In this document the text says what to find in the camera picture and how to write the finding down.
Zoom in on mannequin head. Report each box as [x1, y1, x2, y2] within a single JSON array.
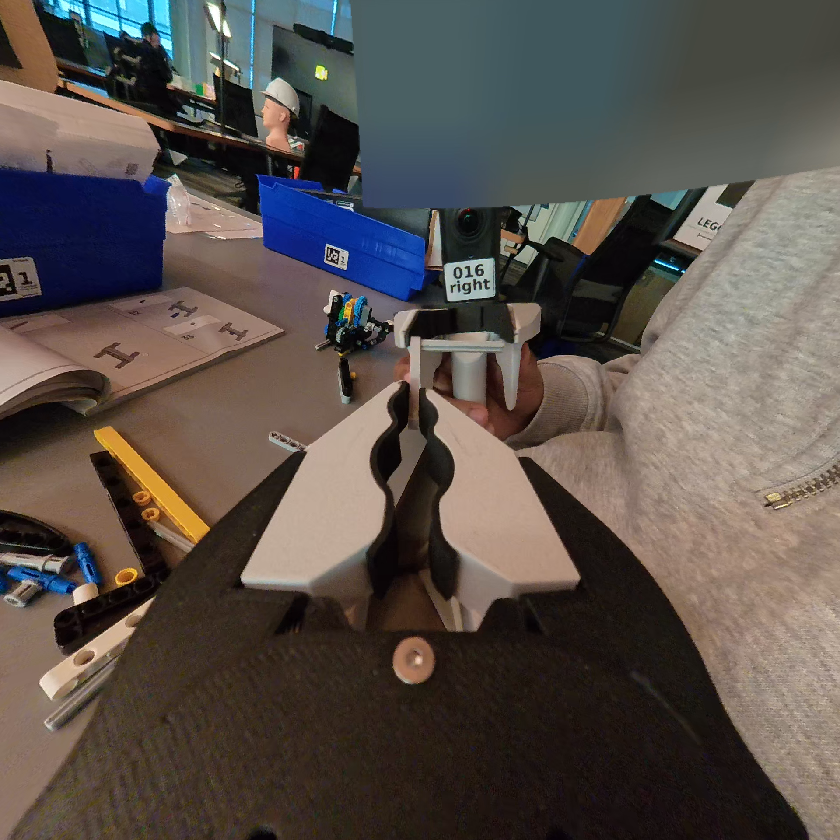
[[262, 98, 293, 151]]

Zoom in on person's right hand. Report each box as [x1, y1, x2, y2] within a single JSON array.
[[392, 351, 547, 442]]

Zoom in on long grey lego axle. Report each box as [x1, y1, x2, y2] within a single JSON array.
[[45, 656, 122, 731]]

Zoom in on long black lego beam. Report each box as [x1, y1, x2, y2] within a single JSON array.
[[90, 451, 170, 581]]

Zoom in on large blue storage bin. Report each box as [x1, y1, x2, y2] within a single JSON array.
[[0, 167, 173, 317]]

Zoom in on yellow lego beam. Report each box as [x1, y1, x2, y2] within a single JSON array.
[[93, 427, 211, 544]]

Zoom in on white lettered sign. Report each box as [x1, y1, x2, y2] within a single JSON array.
[[672, 184, 756, 253]]

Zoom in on loose paper sheets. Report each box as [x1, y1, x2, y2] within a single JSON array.
[[164, 190, 265, 240]]

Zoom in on white hard hat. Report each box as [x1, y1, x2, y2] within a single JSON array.
[[260, 77, 301, 119]]

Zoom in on white lego beam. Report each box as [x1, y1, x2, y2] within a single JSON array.
[[38, 598, 153, 700]]

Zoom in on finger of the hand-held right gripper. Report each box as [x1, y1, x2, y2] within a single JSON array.
[[489, 302, 543, 412], [392, 307, 460, 403]]

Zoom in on person's right forearm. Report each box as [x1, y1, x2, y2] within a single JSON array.
[[505, 354, 632, 455]]

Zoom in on white paper box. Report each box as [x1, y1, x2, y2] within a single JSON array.
[[0, 79, 161, 181]]

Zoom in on lego instruction booklet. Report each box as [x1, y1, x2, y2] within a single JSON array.
[[0, 285, 286, 422]]

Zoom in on short grey lego axle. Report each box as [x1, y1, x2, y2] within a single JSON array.
[[146, 518, 198, 554]]

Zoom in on brown cardboard box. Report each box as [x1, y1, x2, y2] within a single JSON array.
[[0, 0, 60, 93]]

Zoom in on wooden door panel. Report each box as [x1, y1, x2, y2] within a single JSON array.
[[574, 197, 631, 253]]

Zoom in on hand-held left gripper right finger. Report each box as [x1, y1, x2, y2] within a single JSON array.
[[416, 387, 583, 632]]

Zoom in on studio light stand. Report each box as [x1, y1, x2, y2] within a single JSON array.
[[203, 0, 238, 132]]

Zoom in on black box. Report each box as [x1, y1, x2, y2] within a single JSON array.
[[289, 187, 368, 212]]

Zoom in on short black lego beam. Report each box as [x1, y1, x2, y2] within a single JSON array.
[[54, 576, 165, 655]]

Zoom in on black monitor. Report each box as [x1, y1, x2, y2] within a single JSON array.
[[213, 72, 260, 139], [298, 104, 362, 194]]

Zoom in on blue bin with tag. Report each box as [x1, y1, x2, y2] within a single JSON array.
[[256, 174, 439, 303]]

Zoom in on large dark display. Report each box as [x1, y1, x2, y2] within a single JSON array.
[[270, 23, 355, 126]]

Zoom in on small colourful lego assembly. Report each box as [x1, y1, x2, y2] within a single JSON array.
[[315, 290, 396, 353]]

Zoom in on black office chair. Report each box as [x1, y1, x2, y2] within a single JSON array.
[[518, 196, 667, 345]]

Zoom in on long wooden desk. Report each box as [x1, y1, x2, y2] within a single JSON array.
[[56, 59, 362, 175]]

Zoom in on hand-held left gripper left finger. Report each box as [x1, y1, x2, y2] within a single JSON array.
[[239, 381, 408, 631]]

